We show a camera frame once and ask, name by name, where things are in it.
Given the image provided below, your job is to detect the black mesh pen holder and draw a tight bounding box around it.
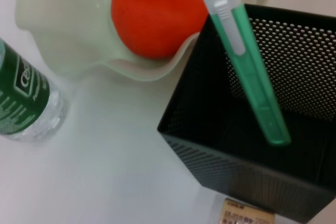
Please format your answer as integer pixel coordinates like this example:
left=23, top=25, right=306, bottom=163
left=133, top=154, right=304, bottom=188
left=156, top=3, right=336, bottom=224

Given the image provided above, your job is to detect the green utility knife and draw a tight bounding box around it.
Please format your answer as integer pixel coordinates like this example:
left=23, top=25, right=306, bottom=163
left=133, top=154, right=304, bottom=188
left=202, top=0, right=292, bottom=146

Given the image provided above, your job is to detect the red-orange orange fruit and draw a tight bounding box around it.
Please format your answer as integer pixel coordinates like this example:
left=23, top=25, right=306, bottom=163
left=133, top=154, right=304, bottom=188
left=111, top=0, right=211, bottom=60

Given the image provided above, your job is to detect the beige eraser with barcode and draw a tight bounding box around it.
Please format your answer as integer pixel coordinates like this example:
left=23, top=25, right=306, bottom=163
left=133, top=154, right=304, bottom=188
left=221, top=198, right=276, bottom=224

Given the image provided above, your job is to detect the pale green glass fruit bowl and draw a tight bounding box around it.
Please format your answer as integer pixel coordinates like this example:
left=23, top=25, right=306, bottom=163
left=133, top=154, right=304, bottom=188
left=15, top=0, right=279, bottom=82

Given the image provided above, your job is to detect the clear green-label water bottle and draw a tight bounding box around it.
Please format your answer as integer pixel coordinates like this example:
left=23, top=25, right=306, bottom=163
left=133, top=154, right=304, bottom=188
left=0, top=37, right=68, bottom=144

